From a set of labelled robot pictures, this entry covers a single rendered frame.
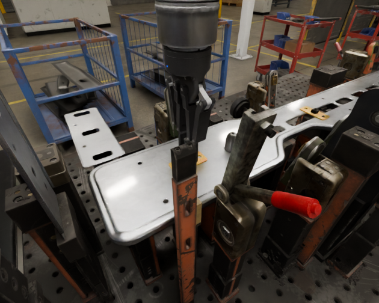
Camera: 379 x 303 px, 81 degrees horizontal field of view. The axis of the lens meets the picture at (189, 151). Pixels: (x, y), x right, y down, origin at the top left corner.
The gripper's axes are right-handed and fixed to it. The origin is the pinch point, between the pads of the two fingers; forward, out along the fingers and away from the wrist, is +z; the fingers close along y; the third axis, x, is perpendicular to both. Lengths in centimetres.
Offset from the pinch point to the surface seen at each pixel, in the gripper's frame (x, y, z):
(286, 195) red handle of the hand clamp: 0.3, -23.0, -8.0
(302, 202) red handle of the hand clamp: 0.7, -25.0, -9.2
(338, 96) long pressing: -65, 3, 6
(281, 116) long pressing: -36.4, 4.0, 5.6
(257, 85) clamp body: -38.8, 17.8, 1.1
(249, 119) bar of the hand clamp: 1.8, -16.5, -15.7
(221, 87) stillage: -163, 180, 87
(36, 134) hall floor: 54, 221, 106
